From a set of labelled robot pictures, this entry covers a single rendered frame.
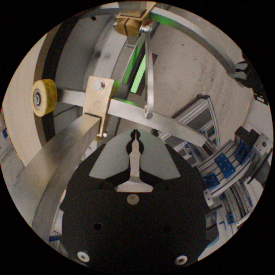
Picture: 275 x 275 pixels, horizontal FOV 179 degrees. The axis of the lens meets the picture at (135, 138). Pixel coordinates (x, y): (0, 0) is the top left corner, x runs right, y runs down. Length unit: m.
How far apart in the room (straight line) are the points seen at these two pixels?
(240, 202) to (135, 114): 0.82
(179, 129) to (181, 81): 0.98
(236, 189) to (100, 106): 0.83
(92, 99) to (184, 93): 1.08
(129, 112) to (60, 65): 0.29
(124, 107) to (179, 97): 1.01
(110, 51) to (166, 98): 0.82
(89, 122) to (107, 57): 0.34
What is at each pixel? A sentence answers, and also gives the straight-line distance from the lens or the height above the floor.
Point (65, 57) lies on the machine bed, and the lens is 0.36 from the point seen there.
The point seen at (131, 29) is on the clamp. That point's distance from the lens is 0.21.
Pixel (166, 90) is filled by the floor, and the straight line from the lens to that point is 1.07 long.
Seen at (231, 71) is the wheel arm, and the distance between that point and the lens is 0.32.
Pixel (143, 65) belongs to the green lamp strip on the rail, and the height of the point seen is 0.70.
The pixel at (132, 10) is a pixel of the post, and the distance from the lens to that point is 0.20.
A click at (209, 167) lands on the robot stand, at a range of 0.68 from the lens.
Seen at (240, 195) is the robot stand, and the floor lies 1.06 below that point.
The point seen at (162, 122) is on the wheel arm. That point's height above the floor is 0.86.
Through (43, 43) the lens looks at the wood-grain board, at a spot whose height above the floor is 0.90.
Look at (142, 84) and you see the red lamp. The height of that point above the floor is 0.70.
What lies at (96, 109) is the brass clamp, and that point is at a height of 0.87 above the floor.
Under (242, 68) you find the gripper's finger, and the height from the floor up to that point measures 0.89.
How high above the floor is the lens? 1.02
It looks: 58 degrees down
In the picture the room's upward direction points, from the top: 179 degrees counter-clockwise
